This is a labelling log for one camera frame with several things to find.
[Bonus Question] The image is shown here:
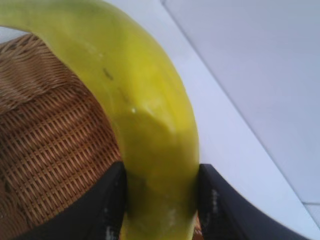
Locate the brown woven wicker basket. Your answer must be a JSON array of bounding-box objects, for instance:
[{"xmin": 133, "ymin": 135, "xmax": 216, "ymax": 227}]
[{"xmin": 0, "ymin": 34, "xmax": 202, "ymax": 240}]

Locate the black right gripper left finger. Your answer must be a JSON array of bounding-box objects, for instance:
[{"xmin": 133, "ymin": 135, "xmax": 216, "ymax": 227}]
[{"xmin": 10, "ymin": 161, "xmax": 127, "ymax": 240}]

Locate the yellow banana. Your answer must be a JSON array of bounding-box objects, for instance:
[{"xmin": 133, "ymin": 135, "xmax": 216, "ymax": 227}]
[{"xmin": 0, "ymin": 0, "xmax": 201, "ymax": 240}]

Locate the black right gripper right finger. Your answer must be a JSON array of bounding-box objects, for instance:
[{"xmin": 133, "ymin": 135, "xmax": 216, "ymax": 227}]
[{"xmin": 198, "ymin": 163, "xmax": 315, "ymax": 240}]

